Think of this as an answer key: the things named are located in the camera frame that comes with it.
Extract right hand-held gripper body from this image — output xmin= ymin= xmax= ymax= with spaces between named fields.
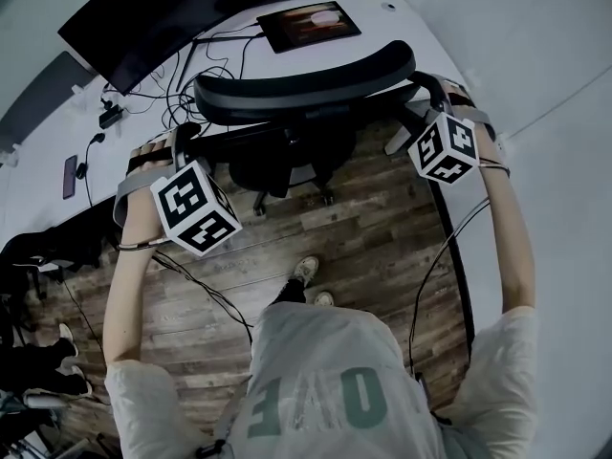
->
xmin=406 ymin=111 xmax=481 ymax=186

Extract white printed t-shirt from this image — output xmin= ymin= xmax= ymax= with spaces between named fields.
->
xmin=103 ymin=301 xmax=540 ymax=459

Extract person's left forearm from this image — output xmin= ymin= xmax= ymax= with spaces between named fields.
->
xmin=102 ymin=191 xmax=166 ymax=367

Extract black tablet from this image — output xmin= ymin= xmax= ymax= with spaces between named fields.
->
xmin=256 ymin=0 xmax=362 ymax=55

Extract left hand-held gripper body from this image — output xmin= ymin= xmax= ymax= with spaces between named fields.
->
xmin=150 ymin=126 xmax=244 ymax=257

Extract person's right hand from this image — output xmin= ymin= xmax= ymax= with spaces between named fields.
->
xmin=442 ymin=79 xmax=479 ymax=113

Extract person's left hand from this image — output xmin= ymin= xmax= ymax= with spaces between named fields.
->
xmin=126 ymin=137 xmax=176 ymax=176

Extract person's right forearm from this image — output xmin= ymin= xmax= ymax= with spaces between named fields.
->
xmin=477 ymin=158 xmax=537 ymax=316

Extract dark pink phone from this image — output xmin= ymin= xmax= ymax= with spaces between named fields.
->
xmin=61 ymin=155 xmax=78 ymax=201

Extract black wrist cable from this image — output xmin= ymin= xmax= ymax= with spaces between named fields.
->
xmin=117 ymin=236 xmax=168 ymax=253

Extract gray hand strap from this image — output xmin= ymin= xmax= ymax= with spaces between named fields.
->
xmin=113 ymin=163 xmax=166 ymax=231
xmin=470 ymin=107 xmax=498 ymax=162

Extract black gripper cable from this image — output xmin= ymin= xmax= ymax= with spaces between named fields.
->
xmin=408 ymin=197 xmax=493 ymax=377

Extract white desk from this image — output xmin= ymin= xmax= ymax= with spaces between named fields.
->
xmin=0 ymin=0 xmax=477 ymax=241

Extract black mesh office chair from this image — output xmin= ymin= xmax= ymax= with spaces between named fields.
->
xmin=193 ymin=39 xmax=453 ymax=218

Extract black trousers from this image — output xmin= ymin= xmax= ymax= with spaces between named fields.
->
xmin=270 ymin=277 xmax=307 ymax=311

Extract tangle of black cables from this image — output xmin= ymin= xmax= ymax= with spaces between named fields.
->
xmin=152 ymin=21 xmax=272 ymax=138

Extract person's left shoe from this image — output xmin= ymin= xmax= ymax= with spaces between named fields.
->
xmin=289 ymin=254 xmax=320 ymax=287

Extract black power adapter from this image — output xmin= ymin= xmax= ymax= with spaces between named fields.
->
xmin=98 ymin=104 xmax=125 ymax=130

